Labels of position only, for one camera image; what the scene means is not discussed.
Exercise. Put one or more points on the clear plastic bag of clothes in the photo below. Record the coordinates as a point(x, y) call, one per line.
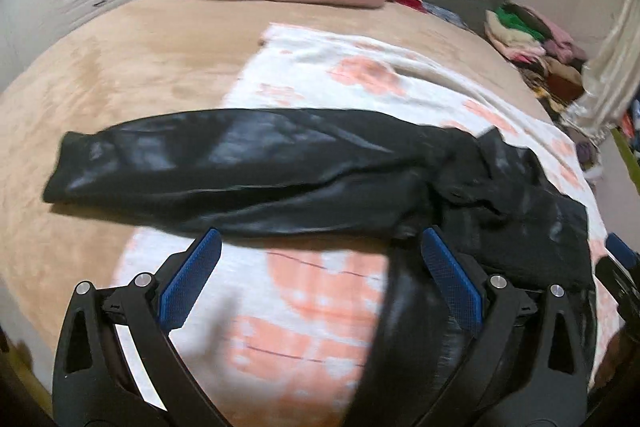
point(585, 152)

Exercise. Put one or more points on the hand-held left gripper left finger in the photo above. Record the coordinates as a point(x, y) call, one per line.
point(192, 277)

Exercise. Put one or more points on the white blanket with orange print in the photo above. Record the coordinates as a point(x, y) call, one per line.
point(310, 307)

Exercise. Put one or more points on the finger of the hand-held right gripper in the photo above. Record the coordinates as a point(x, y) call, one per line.
point(622, 249)
point(620, 287)

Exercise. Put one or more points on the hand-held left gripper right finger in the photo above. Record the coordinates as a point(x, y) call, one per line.
point(452, 279)

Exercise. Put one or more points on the pile of folded clothes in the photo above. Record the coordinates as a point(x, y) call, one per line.
point(525, 32)

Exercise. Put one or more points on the cream satin curtain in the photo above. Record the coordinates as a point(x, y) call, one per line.
point(607, 72)

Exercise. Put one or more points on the black leather jacket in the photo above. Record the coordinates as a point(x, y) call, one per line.
point(250, 167)

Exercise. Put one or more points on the green cloth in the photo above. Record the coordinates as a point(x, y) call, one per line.
point(627, 162)

